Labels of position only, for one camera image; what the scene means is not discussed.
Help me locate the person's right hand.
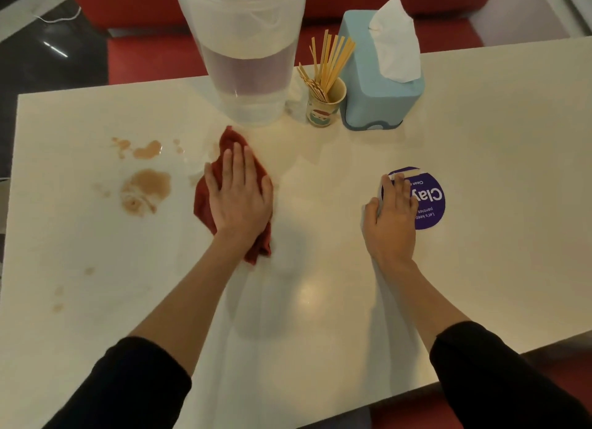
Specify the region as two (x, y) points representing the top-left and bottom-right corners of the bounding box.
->
(362, 173), (420, 264)

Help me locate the person's left hand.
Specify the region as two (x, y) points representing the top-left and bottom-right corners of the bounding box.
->
(204, 141), (274, 252)

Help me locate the red cleaning cloth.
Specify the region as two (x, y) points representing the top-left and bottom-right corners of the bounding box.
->
(193, 125), (273, 266)

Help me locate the person's right forearm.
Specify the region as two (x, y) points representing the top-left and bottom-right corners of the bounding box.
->
(374, 256), (592, 429)

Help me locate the person's left forearm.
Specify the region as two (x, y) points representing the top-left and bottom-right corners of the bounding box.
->
(43, 232), (253, 429)

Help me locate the round purple sticker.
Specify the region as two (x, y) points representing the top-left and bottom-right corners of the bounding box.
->
(381, 166), (446, 231)

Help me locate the large brown liquid spill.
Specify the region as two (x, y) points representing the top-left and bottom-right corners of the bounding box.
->
(120, 168), (172, 217)

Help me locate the light blue tissue box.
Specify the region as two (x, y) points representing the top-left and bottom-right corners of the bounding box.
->
(338, 10), (426, 132)

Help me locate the printed paper cup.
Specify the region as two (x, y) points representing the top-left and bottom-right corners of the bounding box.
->
(306, 77), (347, 128)

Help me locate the bunch of striped paper straws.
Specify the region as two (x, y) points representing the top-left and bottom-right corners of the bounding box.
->
(296, 63), (330, 104)

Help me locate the clear plastic water pitcher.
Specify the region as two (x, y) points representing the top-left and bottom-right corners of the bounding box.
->
(164, 0), (311, 128)

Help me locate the bundle of wooden stir sticks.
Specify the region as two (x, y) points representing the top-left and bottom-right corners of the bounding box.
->
(310, 29), (357, 95)

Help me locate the white tissue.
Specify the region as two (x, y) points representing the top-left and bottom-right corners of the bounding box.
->
(368, 0), (422, 84)

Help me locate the white cable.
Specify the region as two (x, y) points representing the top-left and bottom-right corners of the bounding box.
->
(34, 5), (82, 25)

